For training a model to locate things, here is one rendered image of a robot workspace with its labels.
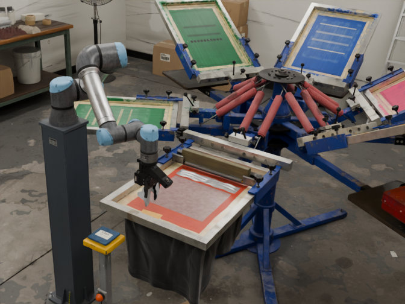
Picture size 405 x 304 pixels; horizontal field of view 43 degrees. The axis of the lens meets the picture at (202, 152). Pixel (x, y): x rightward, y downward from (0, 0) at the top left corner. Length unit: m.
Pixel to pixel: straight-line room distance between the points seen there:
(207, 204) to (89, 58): 0.89
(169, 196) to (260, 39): 4.70
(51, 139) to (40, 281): 1.15
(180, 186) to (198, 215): 0.27
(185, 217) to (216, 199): 0.23
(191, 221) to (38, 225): 1.94
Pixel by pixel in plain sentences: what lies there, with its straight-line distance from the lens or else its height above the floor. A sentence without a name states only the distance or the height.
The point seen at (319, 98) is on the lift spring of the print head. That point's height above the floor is 1.19.
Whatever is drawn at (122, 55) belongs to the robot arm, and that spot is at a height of 1.64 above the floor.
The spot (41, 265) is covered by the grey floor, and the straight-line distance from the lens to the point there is 3.75.
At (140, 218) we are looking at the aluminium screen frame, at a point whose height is 0.98.
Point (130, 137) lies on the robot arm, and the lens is 2.20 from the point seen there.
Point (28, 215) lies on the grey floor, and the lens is 4.28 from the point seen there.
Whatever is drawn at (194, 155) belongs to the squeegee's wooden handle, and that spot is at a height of 1.05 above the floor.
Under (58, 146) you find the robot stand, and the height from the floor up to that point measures 1.10.
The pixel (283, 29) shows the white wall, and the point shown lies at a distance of 6.90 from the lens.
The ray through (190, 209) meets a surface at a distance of 2.49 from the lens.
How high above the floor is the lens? 2.30
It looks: 26 degrees down
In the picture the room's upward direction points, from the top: 4 degrees clockwise
